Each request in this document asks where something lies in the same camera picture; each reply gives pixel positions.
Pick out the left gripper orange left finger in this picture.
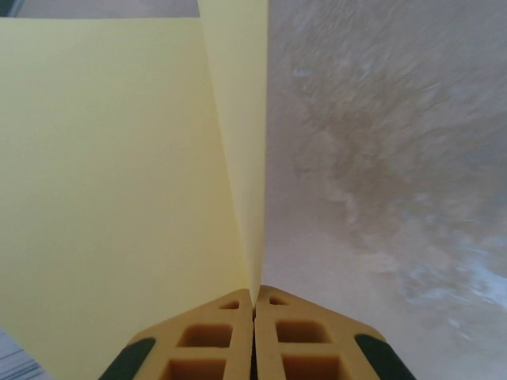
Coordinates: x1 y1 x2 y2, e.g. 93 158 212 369
101 287 255 380

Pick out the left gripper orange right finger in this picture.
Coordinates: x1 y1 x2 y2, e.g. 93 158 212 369
253 285 417 380

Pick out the yellow paper sheet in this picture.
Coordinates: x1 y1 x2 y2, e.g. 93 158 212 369
0 0 271 380

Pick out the wide aluminium mounting rail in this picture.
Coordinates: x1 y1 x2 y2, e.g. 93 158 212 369
0 327 55 380

